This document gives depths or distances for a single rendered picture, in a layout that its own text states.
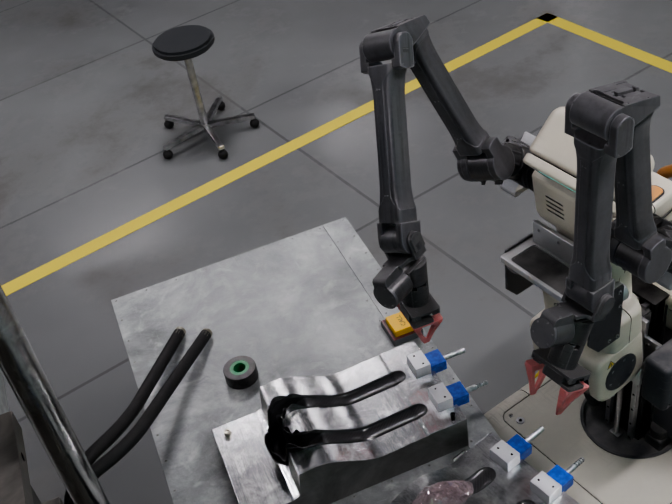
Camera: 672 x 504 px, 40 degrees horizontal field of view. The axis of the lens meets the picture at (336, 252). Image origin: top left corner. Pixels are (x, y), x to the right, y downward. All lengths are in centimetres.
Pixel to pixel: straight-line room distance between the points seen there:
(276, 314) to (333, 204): 171
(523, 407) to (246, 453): 104
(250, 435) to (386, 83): 82
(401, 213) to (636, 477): 117
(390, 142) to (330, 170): 247
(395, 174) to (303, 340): 66
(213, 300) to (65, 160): 247
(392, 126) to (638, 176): 47
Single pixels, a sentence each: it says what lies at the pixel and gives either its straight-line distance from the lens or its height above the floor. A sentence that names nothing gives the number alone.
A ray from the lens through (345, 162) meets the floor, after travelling 430.
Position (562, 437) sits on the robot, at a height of 28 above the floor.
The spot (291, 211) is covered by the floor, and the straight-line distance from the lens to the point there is 405.
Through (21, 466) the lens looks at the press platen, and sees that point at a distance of 161.
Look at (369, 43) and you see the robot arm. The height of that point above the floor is 158.
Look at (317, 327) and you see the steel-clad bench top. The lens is 233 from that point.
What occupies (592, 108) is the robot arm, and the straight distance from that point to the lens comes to 151.
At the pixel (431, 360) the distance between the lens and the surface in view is 207.
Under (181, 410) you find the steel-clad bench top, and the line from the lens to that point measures 224.
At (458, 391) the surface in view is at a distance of 201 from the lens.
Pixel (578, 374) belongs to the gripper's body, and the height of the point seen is 108.
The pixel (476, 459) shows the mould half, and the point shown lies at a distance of 196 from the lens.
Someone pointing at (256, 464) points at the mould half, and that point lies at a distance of 201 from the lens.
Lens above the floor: 243
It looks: 40 degrees down
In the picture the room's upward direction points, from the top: 10 degrees counter-clockwise
